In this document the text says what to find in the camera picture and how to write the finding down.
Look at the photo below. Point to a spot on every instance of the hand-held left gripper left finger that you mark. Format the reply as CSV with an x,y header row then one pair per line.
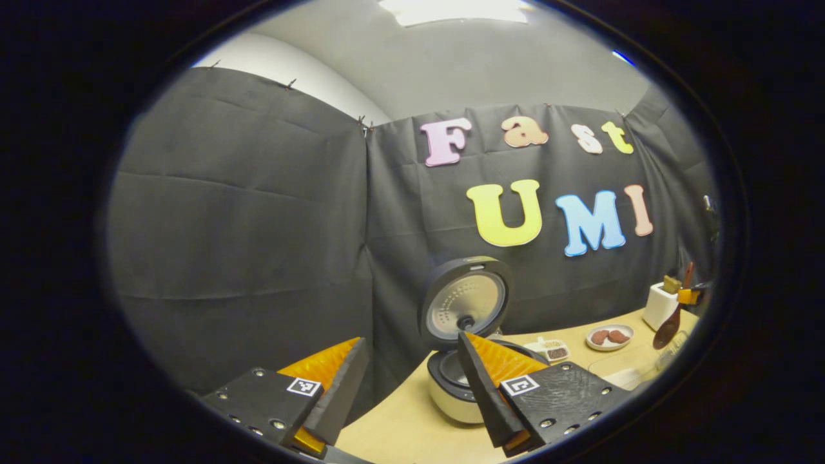
x,y
345,393

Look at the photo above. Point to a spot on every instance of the black backdrop cloth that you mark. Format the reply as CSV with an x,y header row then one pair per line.
x,y
245,225

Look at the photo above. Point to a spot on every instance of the clear glass container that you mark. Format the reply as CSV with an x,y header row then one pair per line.
x,y
612,367

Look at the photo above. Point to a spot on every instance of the white square utensil holder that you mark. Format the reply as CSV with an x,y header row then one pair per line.
x,y
657,309

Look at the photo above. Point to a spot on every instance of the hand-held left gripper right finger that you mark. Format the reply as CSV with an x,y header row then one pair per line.
x,y
480,399

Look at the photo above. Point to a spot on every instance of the brown wooden spoon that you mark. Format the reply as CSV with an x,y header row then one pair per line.
x,y
666,332

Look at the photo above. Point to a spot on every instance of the small ceiling light panel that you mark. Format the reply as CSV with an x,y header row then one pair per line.
x,y
622,57

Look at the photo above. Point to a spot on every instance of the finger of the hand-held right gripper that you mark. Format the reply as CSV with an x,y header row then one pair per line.
x,y
688,296

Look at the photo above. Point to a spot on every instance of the grey rice cooker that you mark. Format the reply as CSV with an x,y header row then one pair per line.
x,y
464,303

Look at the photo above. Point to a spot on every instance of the white round plate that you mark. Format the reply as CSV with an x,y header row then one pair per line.
x,y
622,347

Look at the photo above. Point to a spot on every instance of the white divided condiment dish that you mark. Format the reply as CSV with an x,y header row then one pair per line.
x,y
555,352

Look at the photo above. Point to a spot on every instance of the red meat piece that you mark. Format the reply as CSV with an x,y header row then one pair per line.
x,y
599,337
619,336

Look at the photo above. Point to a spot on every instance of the large ceiling light panel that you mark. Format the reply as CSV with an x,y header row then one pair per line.
x,y
454,11

